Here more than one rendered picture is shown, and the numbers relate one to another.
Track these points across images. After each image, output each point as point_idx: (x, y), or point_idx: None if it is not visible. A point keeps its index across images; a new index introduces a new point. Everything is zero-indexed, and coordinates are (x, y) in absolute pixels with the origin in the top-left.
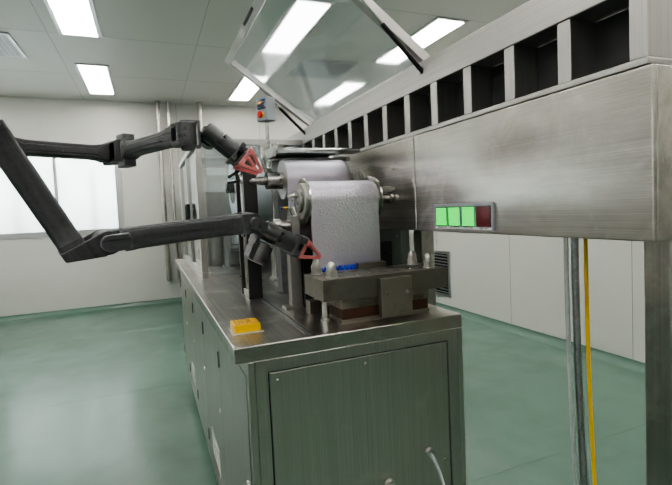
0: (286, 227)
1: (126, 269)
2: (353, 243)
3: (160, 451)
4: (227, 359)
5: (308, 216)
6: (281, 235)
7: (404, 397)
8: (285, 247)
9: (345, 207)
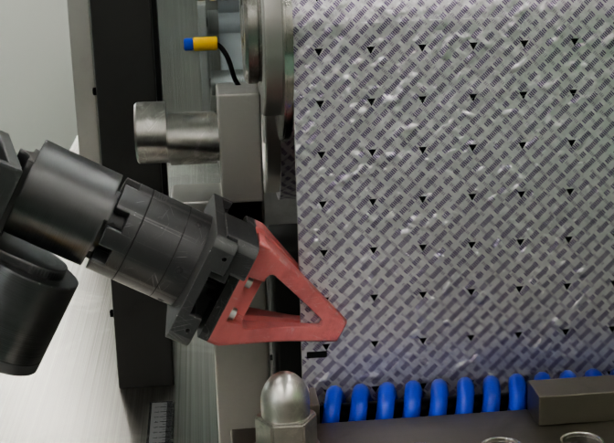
0: (194, 150)
1: (63, 68)
2: (531, 262)
3: None
4: None
5: (283, 114)
6: (110, 227)
7: None
8: (138, 286)
9: (496, 68)
